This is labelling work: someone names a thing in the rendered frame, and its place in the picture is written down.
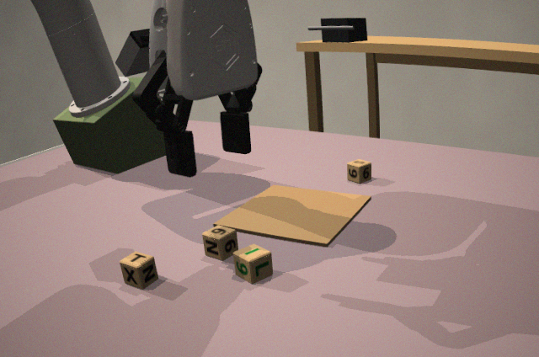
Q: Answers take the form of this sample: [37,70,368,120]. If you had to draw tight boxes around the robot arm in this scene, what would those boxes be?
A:
[30,0,150,117]

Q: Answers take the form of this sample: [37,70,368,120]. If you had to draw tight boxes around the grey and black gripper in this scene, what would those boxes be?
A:
[132,0,262,177]

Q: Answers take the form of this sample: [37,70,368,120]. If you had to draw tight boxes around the tan flat mat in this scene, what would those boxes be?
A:
[213,185,371,247]

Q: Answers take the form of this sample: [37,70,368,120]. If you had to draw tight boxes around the tan letter block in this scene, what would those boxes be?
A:
[202,225,238,261]
[233,244,273,284]
[120,252,158,290]
[347,159,371,184]

